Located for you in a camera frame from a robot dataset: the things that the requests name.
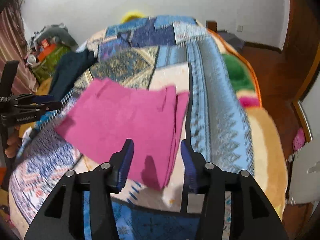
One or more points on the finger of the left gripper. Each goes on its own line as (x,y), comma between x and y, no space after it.
(31,98)
(45,106)

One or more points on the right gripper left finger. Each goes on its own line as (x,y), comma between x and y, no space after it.
(61,216)

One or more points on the pink pants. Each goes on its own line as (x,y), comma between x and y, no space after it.
(106,114)

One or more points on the person's hand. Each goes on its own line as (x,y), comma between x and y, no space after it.
(13,143)

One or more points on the green storage bag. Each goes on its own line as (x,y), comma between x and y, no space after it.
(45,69)

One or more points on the dark navy folded garment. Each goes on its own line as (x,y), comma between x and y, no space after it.
(70,67)

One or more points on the orange red box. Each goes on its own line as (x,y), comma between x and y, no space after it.
(46,49)

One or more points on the striped pink curtain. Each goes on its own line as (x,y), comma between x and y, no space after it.
(14,48)

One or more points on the grey neck pillow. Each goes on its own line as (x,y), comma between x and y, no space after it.
(57,32)

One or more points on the patchwork patterned bedspread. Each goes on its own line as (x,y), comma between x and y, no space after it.
(157,81)

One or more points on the yellow foam headboard arch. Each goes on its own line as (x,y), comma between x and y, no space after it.
(132,15)

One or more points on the white sliding wardrobe door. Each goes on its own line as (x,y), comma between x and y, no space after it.
(306,106)

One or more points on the white wall socket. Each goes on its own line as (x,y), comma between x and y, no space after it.
(239,28)

